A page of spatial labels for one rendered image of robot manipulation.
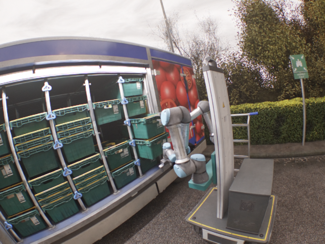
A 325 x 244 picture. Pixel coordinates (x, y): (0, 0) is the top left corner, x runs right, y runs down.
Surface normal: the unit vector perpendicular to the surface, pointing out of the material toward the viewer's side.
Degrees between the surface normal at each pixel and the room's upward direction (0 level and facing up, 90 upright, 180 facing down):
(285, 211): 0
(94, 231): 90
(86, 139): 94
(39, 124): 94
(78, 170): 94
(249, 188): 0
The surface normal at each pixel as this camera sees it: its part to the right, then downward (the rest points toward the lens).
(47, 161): 0.79, 0.06
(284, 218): -0.19, -0.97
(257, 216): -0.67, 0.23
